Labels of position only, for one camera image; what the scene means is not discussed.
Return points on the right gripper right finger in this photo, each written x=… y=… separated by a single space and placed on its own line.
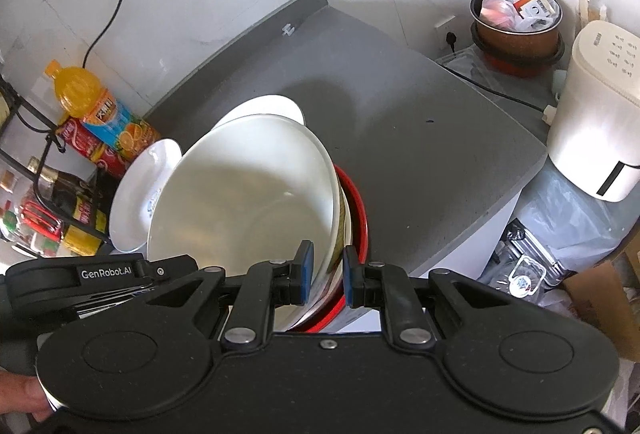
x=389 y=290

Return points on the grey plastic bag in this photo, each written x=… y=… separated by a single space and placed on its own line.
x=556 y=230

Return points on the cardboard box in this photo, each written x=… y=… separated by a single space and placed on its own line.
x=607 y=296

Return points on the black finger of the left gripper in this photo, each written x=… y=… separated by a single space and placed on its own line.
x=171 y=268

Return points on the red bowl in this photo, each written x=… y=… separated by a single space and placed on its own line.
x=322 y=317

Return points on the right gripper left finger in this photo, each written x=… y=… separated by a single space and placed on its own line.
x=267 y=286

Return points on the red soda can upper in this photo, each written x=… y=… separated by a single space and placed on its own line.
x=93 y=149

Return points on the white air fryer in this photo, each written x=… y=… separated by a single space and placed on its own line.
x=593 y=139

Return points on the white plate behind bowl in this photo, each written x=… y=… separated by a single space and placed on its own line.
x=270 y=104

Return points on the person's left hand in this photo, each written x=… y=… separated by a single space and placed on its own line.
x=23 y=394

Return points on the white Sweet Bakery plate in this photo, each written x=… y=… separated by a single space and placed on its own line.
x=137 y=194

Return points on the orange juice bottle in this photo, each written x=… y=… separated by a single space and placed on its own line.
x=82 y=95

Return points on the brown pot with packets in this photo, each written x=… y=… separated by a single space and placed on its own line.
x=519 y=37

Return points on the large white bowl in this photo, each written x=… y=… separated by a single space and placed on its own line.
x=251 y=190

